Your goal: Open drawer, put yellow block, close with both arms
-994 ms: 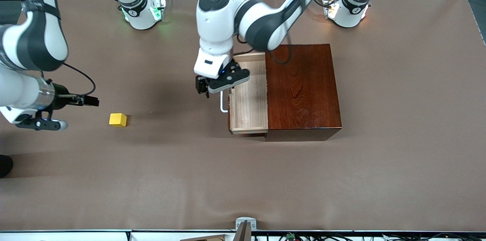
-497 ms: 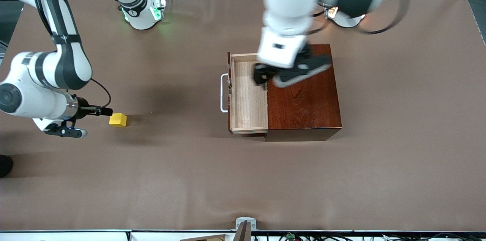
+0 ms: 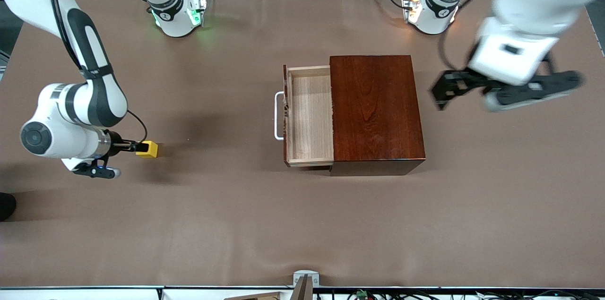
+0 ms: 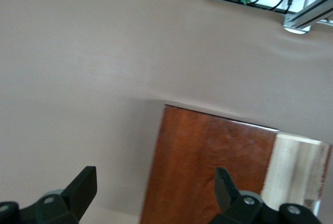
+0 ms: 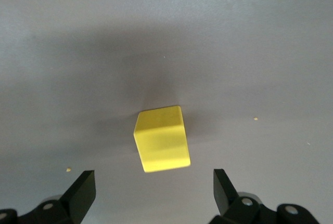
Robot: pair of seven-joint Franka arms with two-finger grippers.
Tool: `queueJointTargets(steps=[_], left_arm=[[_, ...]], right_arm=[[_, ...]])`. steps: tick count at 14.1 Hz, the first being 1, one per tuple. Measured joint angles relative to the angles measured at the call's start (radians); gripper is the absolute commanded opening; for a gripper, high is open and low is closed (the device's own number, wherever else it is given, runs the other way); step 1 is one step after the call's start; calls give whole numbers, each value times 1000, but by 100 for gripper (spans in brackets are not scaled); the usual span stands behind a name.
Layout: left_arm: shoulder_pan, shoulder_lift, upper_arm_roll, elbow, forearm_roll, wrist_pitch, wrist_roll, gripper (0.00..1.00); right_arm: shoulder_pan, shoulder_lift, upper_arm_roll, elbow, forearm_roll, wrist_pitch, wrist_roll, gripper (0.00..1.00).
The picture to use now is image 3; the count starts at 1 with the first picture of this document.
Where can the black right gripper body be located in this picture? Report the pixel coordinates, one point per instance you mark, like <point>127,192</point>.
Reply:
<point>116,144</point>

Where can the yellow cube block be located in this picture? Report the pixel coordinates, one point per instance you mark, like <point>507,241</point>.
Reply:
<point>152,151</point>

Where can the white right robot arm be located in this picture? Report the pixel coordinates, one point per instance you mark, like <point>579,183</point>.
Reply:
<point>52,130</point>

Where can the dark wooden cabinet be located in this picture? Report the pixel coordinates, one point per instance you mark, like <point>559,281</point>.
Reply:
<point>373,111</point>

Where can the brown table cloth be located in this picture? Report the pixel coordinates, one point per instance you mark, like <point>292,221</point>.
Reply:
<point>236,219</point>

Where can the black round object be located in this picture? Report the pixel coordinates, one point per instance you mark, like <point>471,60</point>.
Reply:
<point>5,206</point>

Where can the light wooden board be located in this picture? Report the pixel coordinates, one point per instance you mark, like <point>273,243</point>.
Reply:
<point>260,296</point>

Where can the white table edge rail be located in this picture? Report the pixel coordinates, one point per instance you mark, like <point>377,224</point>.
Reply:
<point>94,294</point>

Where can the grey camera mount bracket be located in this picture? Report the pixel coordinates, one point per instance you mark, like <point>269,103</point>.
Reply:
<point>300,274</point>

